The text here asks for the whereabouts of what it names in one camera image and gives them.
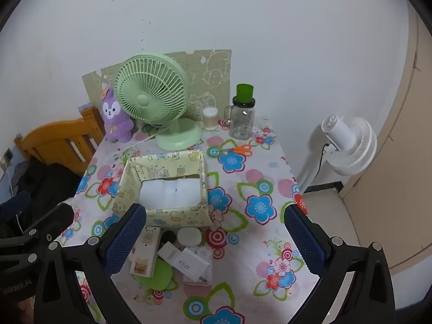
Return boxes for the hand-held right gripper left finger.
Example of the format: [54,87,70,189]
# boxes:
[34,203,147,324]

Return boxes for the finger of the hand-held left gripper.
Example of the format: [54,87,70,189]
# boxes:
[0,191,32,221]
[0,204,75,254]

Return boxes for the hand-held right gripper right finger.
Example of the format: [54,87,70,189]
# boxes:
[283,203,395,324]

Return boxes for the cream tall carton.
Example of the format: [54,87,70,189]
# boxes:
[130,226,161,276]

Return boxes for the small white box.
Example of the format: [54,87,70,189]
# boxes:
[157,243,184,265]

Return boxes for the green case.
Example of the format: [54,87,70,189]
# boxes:
[133,258,173,291]

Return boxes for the printed storage box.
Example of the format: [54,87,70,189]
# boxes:
[112,149,214,227]

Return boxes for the cream round case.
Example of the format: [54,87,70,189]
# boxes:
[177,226,204,248]

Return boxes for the white charger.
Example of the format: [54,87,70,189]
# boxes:
[174,247,207,282]

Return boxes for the white mesh packet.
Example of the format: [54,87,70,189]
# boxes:
[182,246,214,286]

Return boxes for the black clothing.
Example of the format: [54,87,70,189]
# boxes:
[0,157,83,240]

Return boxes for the floral tablecloth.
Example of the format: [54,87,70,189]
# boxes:
[54,118,321,324]

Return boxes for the white padding sheet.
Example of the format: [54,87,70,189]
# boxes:
[139,177,201,210]

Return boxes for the wooden chair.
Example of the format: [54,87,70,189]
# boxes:
[13,106,107,176]

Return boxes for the orange scissors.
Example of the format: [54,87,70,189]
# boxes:
[221,144,254,157]

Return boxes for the white standing fan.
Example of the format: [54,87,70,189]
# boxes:
[297,115,377,193]

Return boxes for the purple plush toy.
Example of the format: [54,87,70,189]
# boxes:
[101,86,136,143]

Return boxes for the glass mug with green lid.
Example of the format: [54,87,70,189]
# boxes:
[224,84,256,140]

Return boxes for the green desk fan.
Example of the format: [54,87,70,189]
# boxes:
[114,53,204,151]

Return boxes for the beige door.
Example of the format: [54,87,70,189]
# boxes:
[339,3,432,277]

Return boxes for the cotton swab jar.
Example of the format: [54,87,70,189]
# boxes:
[202,107,220,131]

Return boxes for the beige printed board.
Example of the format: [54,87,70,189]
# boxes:
[82,50,232,122]

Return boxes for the thin white cable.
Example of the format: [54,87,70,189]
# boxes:
[3,169,24,237]

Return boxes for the black fan cable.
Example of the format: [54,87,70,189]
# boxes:
[317,143,329,176]

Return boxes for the white fan cable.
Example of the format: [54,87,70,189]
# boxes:
[126,126,169,151]

